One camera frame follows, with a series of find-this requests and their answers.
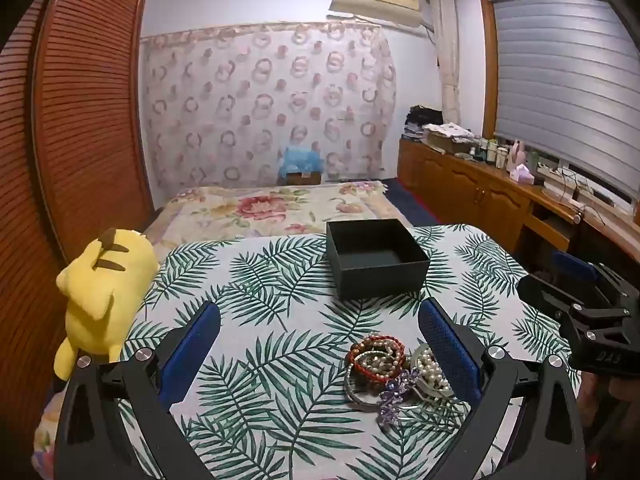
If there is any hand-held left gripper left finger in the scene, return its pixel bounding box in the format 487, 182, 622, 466
54, 301, 222, 480

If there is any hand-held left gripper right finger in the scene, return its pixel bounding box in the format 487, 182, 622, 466
418, 297, 586, 480

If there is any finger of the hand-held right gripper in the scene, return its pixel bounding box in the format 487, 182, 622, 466
517, 272, 628, 333
552, 251, 632, 307

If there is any white pearl bead string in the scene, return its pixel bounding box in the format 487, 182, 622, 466
410, 347, 451, 392

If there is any pale jade bangle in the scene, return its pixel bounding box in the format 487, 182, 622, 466
411, 344, 457, 403

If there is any brown cream bead bracelet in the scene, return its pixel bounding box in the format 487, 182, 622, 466
357, 346, 407, 378

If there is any purple flower hair comb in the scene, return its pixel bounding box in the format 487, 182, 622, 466
377, 369, 468, 433

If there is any brown wooden bead bracelet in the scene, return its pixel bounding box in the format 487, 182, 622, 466
350, 334, 407, 361

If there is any red bead bracelet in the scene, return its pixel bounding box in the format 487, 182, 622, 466
346, 352, 407, 385

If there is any black square box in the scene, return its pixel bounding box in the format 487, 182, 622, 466
326, 218, 431, 302

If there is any silver bangle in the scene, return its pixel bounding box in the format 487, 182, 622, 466
343, 365, 388, 412

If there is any person's right hand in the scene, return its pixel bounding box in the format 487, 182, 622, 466
580, 374, 640, 461

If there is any leaf print tablecloth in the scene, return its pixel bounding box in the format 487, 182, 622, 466
117, 223, 583, 480

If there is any yellow plush toy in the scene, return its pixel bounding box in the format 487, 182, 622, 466
54, 227, 161, 381

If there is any pink rabbit figurine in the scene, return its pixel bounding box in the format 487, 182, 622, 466
507, 141, 528, 171

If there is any wooden cabinet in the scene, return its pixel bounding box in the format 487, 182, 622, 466
397, 137, 640, 271

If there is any row of small bottles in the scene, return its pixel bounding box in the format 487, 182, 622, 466
467, 135, 511, 168

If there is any grey window blind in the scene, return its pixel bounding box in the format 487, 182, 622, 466
487, 0, 640, 201

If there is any stack of dark clothes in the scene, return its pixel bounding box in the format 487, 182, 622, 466
402, 105, 445, 141

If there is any blue plastic bag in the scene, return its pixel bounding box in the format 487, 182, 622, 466
280, 144, 325, 177

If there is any circle pattern curtain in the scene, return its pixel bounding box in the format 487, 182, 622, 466
141, 22, 398, 201

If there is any white wrapped pipe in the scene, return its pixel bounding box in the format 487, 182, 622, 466
427, 0, 461, 126

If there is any wooden louvered wardrobe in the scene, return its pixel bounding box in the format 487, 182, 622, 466
0, 0, 153, 461

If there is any beige air conditioner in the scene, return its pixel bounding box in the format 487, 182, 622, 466
327, 0, 422, 28

